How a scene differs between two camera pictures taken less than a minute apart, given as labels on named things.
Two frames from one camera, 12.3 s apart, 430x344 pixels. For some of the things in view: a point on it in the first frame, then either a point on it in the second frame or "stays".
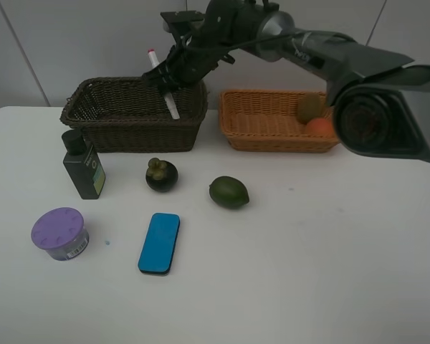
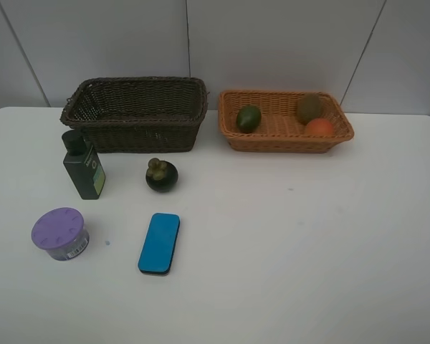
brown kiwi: x=309 y=107 stays
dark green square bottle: x=83 y=165 stays
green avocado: x=228 y=191 -> x=249 y=118
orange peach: x=319 y=127 stays
